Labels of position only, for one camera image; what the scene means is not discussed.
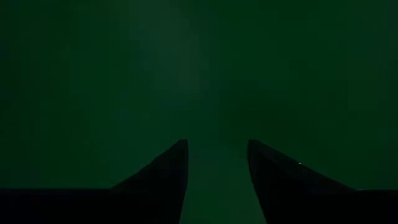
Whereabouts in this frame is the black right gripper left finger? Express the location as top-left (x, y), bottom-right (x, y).
top-left (0, 139), bottom-right (190, 224)

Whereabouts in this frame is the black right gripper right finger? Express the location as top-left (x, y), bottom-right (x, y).
top-left (247, 139), bottom-right (398, 224)

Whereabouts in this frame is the green table mat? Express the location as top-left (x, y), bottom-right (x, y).
top-left (0, 0), bottom-right (398, 224)

